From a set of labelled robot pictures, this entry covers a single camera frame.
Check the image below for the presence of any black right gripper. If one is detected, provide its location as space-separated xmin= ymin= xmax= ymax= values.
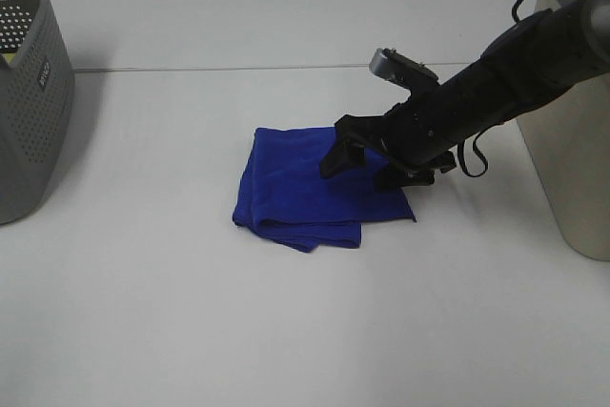
xmin=319 ymin=85 xmax=465 ymax=192

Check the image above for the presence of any blue towel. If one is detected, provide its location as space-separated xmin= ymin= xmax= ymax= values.
xmin=232 ymin=127 xmax=416 ymax=253

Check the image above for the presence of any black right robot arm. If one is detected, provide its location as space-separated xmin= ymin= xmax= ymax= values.
xmin=319 ymin=0 xmax=609 ymax=190

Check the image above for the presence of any beige plastic basket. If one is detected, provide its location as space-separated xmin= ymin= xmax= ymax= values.
xmin=518 ymin=0 xmax=609 ymax=261

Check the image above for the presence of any grey perforated plastic basket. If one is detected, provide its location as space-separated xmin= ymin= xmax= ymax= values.
xmin=1 ymin=0 xmax=75 ymax=224

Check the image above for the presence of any yellow folded towel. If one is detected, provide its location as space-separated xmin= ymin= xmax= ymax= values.
xmin=0 ymin=51 xmax=16 ymax=71

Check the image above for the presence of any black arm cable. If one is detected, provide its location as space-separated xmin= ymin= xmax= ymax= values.
xmin=457 ymin=132 xmax=489 ymax=178

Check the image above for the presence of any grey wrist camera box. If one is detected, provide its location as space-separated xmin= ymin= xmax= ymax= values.
xmin=369 ymin=48 xmax=438 ymax=94

